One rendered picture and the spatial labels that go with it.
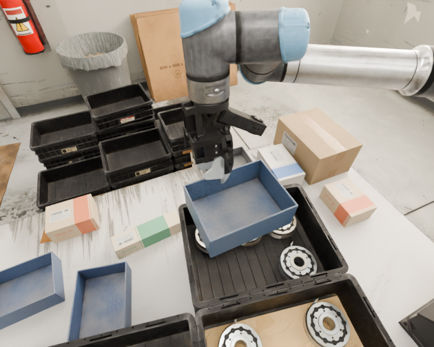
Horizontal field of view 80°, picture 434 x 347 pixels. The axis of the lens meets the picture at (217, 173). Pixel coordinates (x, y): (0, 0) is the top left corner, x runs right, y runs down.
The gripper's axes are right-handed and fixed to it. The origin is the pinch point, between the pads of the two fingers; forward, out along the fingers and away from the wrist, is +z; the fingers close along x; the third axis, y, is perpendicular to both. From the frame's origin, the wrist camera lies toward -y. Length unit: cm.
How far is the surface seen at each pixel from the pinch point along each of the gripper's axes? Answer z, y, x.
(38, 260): 34, 57, -23
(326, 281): 22.1, -16.9, 22.8
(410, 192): 109, -167, -36
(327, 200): 38, -48, -9
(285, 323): 32.0, -5.5, 24.5
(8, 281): 39, 68, -22
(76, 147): 56, 56, -127
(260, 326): 31.8, 0.8, 22.7
